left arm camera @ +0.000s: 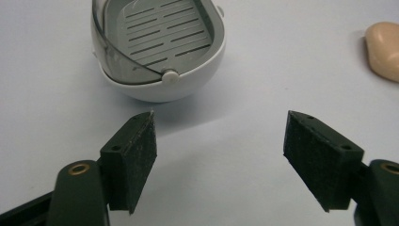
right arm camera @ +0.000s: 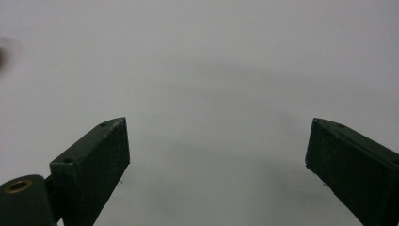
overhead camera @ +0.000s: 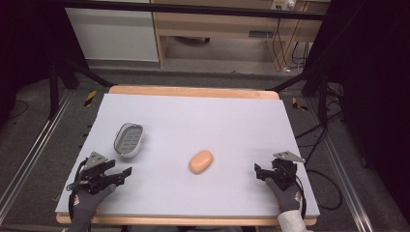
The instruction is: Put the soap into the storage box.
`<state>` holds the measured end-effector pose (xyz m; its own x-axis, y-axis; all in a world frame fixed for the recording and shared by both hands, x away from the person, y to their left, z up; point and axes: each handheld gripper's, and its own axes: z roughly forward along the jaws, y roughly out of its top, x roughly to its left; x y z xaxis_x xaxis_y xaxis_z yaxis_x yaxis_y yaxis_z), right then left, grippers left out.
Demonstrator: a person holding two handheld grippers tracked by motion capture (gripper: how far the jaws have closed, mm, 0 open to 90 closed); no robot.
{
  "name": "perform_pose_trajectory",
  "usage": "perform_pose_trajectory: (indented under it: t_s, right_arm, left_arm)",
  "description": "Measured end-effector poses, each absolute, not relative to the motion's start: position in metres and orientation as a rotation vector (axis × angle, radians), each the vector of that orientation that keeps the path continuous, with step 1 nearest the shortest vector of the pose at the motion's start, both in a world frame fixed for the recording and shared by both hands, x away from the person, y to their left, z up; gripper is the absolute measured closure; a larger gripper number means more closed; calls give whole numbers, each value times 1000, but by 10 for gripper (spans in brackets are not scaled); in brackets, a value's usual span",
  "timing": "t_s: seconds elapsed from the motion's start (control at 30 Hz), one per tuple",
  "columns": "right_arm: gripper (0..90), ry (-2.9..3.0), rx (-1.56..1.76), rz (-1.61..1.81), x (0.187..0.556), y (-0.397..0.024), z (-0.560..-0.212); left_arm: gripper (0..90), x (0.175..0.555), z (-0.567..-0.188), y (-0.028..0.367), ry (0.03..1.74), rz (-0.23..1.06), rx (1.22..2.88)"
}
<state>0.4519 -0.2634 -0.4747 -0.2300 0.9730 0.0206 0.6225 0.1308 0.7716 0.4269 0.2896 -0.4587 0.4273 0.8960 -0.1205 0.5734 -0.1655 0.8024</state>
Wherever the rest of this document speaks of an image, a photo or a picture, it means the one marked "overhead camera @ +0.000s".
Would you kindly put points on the white cabinet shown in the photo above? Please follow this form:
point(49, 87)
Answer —
point(112, 34)

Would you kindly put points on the person's left hand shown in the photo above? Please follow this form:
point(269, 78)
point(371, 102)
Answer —
point(88, 199)

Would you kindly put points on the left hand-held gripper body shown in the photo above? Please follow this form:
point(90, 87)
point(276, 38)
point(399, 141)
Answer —
point(93, 175)

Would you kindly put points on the wooden desk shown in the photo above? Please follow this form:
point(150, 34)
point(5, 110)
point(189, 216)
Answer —
point(219, 24)

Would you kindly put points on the orange bread roll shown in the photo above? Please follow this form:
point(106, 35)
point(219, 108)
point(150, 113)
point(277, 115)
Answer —
point(200, 162)

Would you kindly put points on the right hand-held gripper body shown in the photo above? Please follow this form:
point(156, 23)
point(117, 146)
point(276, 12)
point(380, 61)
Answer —
point(285, 170)

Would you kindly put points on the white power strip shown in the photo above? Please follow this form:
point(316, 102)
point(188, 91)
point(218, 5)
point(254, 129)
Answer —
point(283, 4)

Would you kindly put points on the black metal frame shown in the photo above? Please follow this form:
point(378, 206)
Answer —
point(193, 8)

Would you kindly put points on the yellow black floor tape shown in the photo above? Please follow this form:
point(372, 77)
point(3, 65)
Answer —
point(299, 104)
point(90, 98)

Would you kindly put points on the black curtain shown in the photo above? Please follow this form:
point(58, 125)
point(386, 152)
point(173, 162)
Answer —
point(370, 80)
point(29, 42)

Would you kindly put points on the person's right hand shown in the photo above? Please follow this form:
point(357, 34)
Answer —
point(286, 196)

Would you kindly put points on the metal floor rail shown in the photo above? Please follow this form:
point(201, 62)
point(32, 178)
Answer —
point(32, 154)
point(345, 180)

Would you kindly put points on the grey soap dish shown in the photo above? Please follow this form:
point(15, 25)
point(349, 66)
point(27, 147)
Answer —
point(129, 139)

